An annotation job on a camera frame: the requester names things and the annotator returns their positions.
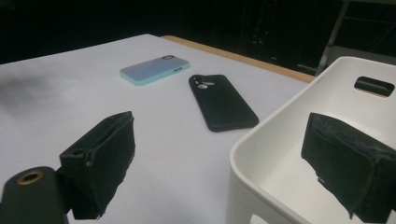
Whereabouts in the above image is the white plastic bin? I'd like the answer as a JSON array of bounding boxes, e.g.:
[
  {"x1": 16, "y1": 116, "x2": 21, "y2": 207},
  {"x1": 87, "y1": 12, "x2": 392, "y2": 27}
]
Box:
[{"x1": 225, "y1": 55, "x2": 396, "y2": 224}]

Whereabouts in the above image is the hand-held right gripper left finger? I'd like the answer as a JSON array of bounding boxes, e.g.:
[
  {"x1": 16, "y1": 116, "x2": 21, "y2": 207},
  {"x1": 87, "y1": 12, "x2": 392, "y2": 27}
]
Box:
[{"x1": 59, "y1": 110, "x2": 136, "y2": 220}]

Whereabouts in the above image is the white metal stand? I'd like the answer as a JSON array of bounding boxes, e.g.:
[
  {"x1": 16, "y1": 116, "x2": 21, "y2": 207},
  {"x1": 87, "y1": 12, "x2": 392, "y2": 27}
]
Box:
[{"x1": 316, "y1": 0, "x2": 396, "y2": 77}]

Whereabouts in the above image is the black phone case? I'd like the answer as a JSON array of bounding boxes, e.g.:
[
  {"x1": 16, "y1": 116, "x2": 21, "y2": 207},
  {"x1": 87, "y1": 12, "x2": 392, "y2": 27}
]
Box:
[{"x1": 188, "y1": 74, "x2": 261, "y2": 133}]

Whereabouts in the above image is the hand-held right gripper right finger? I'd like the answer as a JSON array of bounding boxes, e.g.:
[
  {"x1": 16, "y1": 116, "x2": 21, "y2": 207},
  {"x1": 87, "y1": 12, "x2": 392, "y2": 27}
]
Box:
[{"x1": 301, "y1": 112, "x2": 396, "y2": 224}]

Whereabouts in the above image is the light blue phone case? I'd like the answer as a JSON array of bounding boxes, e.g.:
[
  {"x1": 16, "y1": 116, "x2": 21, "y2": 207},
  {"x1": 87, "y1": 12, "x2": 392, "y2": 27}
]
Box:
[{"x1": 119, "y1": 54, "x2": 191, "y2": 87}]

